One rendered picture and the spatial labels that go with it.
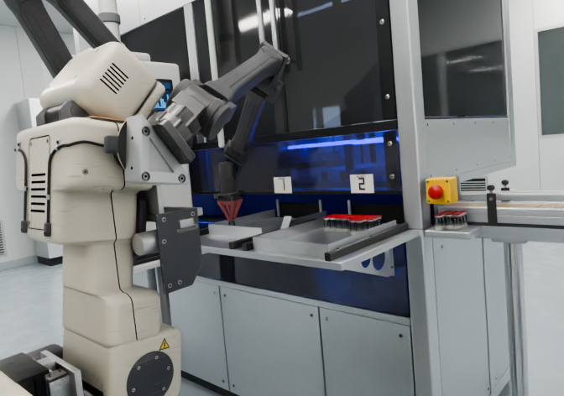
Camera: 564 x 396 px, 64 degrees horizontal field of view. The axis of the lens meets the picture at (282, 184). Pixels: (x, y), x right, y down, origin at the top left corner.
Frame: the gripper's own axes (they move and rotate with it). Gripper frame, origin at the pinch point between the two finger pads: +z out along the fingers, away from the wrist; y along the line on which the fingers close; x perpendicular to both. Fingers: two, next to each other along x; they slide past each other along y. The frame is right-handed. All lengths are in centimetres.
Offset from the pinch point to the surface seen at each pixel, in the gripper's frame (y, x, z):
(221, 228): -5.7, 0.5, 2.4
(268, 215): 24.8, -1.4, 3.2
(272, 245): -26.8, -29.1, 2.3
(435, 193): -3, -68, -8
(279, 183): 18.0, -10.6, -10.0
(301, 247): -29.7, -38.8, 2.0
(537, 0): 463, -130, -161
